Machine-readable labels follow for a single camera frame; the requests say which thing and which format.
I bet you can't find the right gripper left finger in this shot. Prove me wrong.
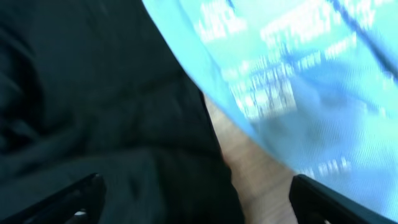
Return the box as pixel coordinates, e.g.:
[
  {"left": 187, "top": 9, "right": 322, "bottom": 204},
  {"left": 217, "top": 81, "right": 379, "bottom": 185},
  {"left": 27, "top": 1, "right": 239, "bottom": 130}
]
[{"left": 1, "top": 173, "right": 106, "bottom": 224}]

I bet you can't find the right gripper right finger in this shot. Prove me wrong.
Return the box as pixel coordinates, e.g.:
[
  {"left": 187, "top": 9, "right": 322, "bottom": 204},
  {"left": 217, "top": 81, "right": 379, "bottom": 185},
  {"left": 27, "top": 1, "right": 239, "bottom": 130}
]
[{"left": 289, "top": 174, "right": 397, "bottom": 224}]

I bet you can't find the black shorts grey waistband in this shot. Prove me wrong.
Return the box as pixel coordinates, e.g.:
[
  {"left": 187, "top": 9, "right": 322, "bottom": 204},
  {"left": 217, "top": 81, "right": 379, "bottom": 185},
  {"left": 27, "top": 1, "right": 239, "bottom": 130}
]
[{"left": 1, "top": 1, "right": 245, "bottom": 223}]

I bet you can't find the light blue printed t-shirt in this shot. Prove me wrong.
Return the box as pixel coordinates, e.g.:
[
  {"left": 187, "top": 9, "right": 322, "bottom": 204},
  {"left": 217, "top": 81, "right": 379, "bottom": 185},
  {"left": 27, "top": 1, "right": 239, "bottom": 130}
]
[{"left": 144, "top": 0, "right": 397, "bottom": 220}]

